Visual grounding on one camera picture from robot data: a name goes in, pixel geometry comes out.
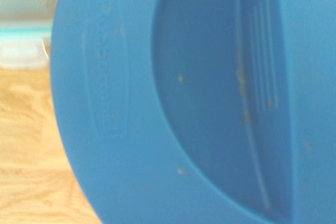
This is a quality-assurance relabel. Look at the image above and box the blue plastic container lid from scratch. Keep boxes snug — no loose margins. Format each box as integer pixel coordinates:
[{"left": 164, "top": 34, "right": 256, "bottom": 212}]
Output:
[{"left": 49, "top": 0, "right": 336, "bottom": 224}]

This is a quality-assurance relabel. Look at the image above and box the glass container with teal lid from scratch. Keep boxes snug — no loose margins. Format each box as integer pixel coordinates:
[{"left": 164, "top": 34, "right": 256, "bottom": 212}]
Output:
[{"left": 0, "top": 0, "right": 55, "bottom": 70}]

